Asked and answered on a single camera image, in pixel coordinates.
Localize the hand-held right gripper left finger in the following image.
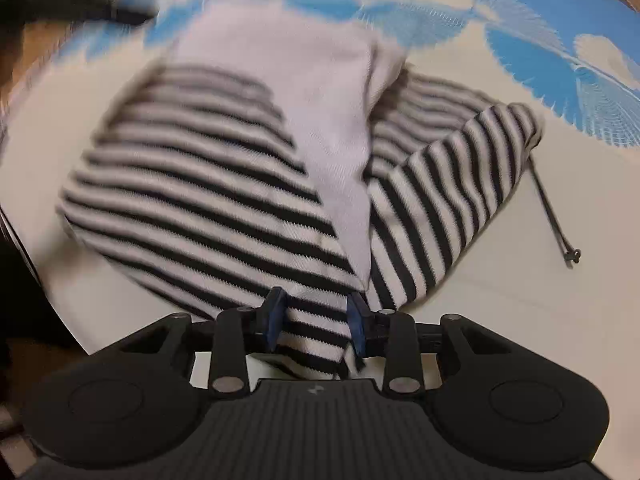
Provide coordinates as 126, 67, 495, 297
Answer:
125, 287, 287, 394

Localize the black white striped small garment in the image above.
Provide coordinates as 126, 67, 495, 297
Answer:
56, 1, 582, 380

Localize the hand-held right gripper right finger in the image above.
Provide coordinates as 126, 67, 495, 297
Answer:
347, 291, 506, 394

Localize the blue white patterned mat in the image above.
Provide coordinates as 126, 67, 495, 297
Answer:
0, 0, 640, 467

